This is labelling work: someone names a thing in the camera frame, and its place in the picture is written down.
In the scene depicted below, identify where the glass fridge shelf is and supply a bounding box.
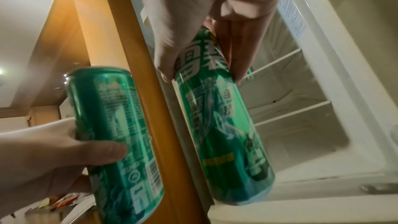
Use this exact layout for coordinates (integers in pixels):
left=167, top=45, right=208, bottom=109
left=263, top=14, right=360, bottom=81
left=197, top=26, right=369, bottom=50
left=245, top=48, right=303, bottom=77
left=249, top=100, right=332, bottom=127

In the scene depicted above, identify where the wooden cabinet frame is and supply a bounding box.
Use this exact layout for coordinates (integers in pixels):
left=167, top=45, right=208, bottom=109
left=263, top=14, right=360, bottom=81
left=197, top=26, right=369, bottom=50
left=22, top=0, right=215, bottom=224

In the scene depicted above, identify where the stack of white papers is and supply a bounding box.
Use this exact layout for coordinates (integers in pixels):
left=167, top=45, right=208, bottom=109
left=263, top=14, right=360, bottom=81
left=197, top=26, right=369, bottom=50
left=0, top=192, right=97, bottom=224

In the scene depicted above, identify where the green can with barcode label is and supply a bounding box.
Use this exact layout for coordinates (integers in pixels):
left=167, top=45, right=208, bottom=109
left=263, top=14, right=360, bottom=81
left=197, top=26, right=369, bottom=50
left=63, top=66, right=165, bottom=224

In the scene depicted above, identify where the white mini fridge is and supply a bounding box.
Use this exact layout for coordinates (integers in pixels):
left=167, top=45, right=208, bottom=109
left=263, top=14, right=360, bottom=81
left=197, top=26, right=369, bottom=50
left=121, top=0, right=398, bottom=224

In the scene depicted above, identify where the colourful snack packet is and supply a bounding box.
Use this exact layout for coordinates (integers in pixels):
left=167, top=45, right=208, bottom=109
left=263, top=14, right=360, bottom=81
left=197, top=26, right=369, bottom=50
left=46, top=192, right=89, bottom=209

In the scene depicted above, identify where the white fridge info label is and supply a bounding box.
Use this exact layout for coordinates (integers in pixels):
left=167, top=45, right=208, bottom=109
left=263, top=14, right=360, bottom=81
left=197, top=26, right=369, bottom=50
left=277, top=0, right=308, bottom=40

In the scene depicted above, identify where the green can with white print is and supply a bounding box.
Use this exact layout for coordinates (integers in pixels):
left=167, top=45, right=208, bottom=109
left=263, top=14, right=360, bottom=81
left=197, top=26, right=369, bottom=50
left=172, top=19, right=276, bottom=206

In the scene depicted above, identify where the person's left hand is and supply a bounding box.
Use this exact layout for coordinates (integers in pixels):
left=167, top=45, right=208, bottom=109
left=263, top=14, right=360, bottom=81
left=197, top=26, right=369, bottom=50
left=0, top=117, right=129, bottom=224

